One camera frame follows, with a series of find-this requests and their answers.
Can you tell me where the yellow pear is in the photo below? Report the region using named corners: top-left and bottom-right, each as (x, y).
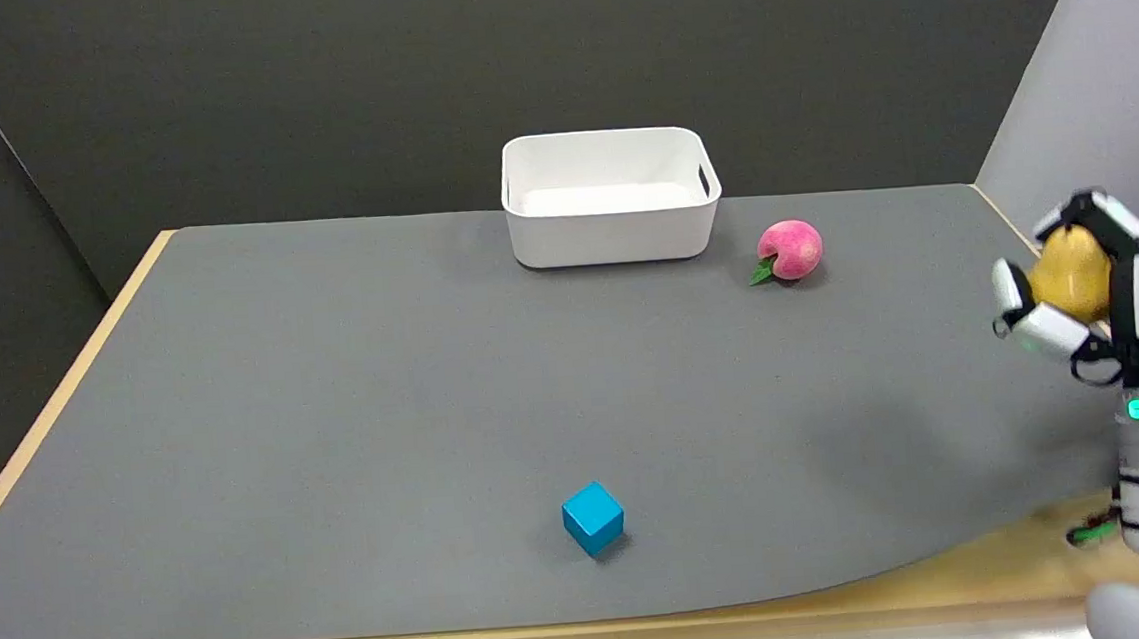
top-left (1023, 221), bottom-right (1117, 327)

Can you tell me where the white plastic box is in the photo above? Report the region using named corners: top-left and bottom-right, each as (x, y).
top-left (497, 122), bottom-right (728, 273)

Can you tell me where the pink peach with leaf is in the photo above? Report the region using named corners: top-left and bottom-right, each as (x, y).
top-left (745, 218), bottom-right (826, 288)

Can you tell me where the blue cube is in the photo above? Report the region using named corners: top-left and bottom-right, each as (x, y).
top-left (559, 479), bottom-right (629, 560)

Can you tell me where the grey table mat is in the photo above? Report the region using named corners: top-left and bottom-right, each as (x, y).
top-left (0, 162), bottom-right (1139, 639)

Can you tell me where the green cable connector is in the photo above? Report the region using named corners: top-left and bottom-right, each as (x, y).
top-left (1064, 512), bottom-right (1123, 546)

